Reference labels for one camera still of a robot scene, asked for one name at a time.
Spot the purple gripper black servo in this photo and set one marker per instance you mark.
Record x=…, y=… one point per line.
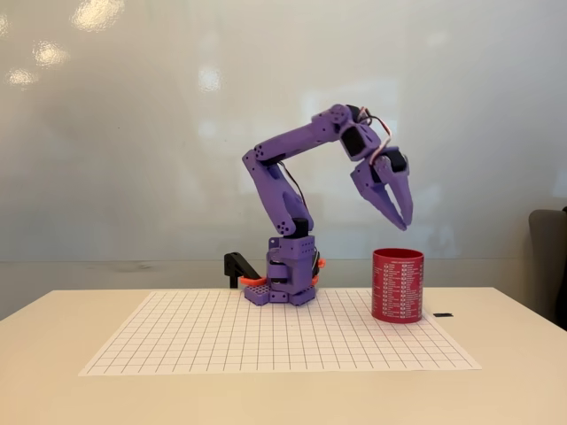
x=371, y=182

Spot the purple robot arm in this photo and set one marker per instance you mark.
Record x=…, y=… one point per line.
x=301, y=139

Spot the red cup white print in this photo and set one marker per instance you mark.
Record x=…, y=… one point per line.
x=396, y=288

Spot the black and orange table clamp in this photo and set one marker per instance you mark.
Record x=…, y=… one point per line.
x=235, y=265
x=320, y=263

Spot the small black flat piece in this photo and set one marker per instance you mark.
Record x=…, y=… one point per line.
x=443, y=314

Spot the dark grey chair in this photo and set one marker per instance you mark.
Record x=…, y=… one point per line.
x=547, y=265

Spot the white grid paper sheet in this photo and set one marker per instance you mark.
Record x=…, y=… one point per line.
x=199, y=336

